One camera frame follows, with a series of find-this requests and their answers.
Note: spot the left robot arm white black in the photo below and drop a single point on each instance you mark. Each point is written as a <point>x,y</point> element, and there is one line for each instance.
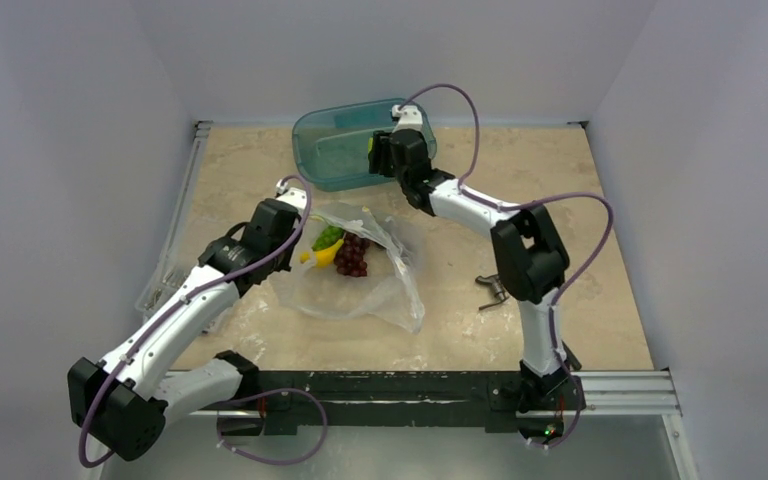
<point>123,402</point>

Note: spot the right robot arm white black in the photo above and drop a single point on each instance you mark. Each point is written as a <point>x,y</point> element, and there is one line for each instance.
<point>531,259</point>

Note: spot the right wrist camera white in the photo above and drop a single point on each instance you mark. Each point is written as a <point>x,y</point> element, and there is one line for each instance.
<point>407,117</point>

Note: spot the yellow fake banana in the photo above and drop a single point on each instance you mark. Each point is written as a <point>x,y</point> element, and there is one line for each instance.
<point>321,258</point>

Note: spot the clear plastic screw box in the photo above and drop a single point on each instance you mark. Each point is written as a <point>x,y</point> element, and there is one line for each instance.
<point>162,286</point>

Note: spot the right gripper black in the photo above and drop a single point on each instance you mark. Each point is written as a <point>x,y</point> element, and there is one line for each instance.
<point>379,154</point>

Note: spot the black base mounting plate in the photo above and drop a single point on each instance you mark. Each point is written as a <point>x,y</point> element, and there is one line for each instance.
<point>492,401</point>

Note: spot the green fake grapes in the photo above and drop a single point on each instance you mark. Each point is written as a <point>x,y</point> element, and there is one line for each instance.
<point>330,238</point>

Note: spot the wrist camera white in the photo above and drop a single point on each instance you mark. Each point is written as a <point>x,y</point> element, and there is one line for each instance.
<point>295,197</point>
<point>407,117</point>

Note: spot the teal plastic bin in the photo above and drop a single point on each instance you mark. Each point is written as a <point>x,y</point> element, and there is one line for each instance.
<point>330,146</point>

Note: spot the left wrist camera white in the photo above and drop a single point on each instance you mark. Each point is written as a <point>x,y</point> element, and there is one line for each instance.
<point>295,197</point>

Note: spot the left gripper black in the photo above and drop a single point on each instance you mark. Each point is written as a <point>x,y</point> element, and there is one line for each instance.
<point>293,230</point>

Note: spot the clear plastic bag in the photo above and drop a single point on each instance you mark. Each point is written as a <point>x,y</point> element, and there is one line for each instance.
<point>389,292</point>

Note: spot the dark red fake grapes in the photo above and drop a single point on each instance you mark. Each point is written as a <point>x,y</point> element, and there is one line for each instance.
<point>350,260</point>

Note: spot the dark metal clamp tool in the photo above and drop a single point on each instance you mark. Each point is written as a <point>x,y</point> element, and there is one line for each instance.
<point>497,291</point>

